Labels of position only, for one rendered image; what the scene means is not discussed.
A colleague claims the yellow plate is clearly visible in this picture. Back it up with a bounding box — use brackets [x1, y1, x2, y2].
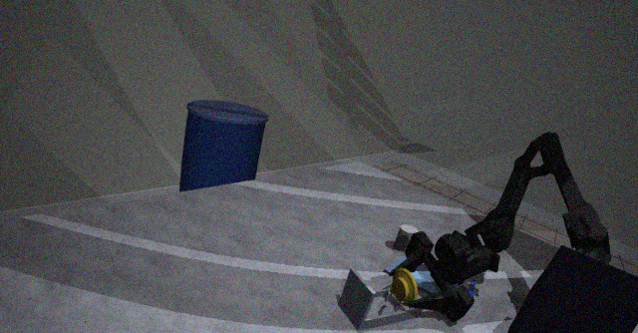
[392, 268, 418, 307]

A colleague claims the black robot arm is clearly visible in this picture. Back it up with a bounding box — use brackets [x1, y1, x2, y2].
[435, 132, 611, 278]

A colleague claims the grey cylinder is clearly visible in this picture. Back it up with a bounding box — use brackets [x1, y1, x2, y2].
[394, 224, 419, 252]

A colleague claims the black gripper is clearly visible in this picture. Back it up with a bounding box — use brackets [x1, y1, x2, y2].
[389, 231, 476, 322]

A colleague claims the dark grey dish rack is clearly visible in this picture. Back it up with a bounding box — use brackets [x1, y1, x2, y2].
[338, 267, 423, 331]

